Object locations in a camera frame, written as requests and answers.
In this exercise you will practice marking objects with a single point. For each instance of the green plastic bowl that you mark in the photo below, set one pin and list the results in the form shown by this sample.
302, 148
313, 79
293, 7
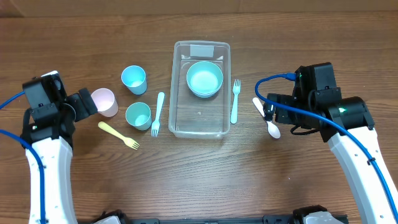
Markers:
204, 79

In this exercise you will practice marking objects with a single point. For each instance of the clear plastic container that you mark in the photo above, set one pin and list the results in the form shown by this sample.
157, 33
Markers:
189, 115

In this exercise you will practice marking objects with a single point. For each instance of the green plastic fork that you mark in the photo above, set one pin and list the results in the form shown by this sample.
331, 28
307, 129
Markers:
236, 92

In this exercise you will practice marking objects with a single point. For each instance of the light blue plastic fork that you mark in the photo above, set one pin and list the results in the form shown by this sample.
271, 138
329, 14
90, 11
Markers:
156, 124

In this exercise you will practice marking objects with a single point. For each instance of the pink plastic spoon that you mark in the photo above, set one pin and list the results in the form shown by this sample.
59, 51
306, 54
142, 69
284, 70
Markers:
273, 130

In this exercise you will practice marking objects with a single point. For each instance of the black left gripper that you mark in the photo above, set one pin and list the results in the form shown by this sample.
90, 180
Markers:
76, 100

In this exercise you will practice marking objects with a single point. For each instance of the green plastic cup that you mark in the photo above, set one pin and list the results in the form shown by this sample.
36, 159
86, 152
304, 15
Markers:
138, 115

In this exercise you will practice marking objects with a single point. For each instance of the pink plastic cup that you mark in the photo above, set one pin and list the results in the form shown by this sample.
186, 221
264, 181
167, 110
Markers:
105, 102

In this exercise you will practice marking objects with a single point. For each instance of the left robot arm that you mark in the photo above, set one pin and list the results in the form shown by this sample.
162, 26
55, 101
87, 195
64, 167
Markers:
47, 130

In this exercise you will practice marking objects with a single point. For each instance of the yellow plastic fork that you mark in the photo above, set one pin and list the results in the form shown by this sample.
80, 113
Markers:
127, 141

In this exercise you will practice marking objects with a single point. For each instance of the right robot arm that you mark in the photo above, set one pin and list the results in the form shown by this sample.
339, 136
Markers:
346, 125

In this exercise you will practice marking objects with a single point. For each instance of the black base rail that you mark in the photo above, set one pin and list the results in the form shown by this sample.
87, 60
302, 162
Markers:
297, 216

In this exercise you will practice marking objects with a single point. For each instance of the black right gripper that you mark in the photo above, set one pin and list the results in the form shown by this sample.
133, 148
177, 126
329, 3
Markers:
279, 114

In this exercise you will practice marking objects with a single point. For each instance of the blue plastic cup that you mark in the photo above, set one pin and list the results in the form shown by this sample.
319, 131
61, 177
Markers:
134, 78

